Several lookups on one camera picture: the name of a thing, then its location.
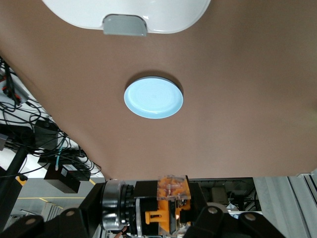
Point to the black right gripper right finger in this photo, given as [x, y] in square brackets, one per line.
[223, 225]

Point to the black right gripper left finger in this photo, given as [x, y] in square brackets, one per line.
[74, 223]

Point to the orange push-button switch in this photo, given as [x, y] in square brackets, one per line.
[163, 203]

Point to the black power supply box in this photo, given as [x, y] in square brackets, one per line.
[64, 177]

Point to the white lidded storage box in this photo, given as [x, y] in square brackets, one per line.
[123, 10]

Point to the black table leg pole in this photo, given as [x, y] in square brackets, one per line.
[13, 168]

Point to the grey power strip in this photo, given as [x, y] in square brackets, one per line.
[22, 93]

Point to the light blue round plate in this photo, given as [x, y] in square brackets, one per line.
[153, 99]

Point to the aluminium frame profile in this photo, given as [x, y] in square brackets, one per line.
[307, 203]

